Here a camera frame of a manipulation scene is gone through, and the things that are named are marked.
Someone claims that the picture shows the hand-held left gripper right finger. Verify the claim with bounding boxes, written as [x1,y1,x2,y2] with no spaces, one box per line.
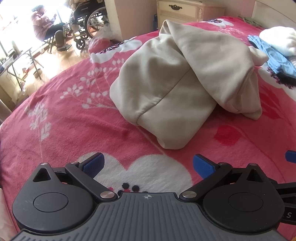
[179,153,267,202]

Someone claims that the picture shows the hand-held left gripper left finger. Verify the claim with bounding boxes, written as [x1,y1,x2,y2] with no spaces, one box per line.
[32,152,118,202]

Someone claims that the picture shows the beige hooded zip jacket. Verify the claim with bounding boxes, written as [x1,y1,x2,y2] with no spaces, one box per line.
[109,19,270,150]

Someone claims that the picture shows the beige clothes heap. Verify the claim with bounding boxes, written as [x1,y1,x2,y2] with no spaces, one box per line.
[66,0,104,10]

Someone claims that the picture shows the pink floral blanket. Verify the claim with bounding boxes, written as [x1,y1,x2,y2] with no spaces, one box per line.
[0,16,296,241]

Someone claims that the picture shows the dark knitted cloth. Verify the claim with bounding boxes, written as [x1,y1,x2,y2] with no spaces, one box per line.
[275,71,296,88]

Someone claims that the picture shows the blue cloth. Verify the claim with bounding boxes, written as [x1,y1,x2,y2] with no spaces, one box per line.
[248,35,296,76]

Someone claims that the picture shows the yellow wooden cabinet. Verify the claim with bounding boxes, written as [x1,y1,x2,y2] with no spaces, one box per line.
[0,74,20,107]

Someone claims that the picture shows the white fluffy cloth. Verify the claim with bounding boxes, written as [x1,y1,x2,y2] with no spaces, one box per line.
[259,26,296,57]

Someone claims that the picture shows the folding stool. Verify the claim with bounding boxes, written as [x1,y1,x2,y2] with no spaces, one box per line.
[43,35,59,54]

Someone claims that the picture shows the folding table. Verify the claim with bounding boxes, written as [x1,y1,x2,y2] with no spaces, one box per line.
[0,46,45,87]

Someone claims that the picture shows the clear plastic bag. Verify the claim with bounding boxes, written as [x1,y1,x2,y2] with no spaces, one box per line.
[89,22,114,47]

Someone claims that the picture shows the cream bed headboard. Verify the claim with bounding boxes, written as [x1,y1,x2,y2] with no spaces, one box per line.
[251,0,296,32]

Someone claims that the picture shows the black wheelchair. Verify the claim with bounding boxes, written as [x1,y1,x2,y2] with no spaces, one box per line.
[63,0,110,50]

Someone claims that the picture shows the cream nightstand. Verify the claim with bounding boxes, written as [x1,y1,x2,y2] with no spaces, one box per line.
[156,0,226,23]

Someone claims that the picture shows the green cord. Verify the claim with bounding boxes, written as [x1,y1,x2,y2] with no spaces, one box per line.
[239,15,265,29]

